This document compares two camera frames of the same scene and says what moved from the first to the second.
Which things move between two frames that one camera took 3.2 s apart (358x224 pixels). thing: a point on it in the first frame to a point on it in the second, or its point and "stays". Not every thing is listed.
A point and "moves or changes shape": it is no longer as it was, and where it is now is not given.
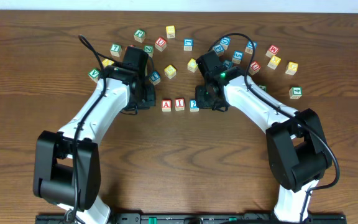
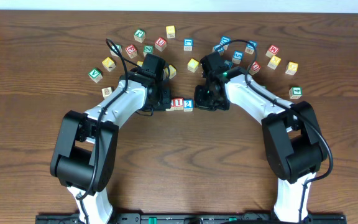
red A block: [166, 105] moves or changes shape
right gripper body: [206, 99] stays
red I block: [179, 104] stays
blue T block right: [227, 63] stays
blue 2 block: [193, 106] moves or changes shape
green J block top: [139, 35] stays
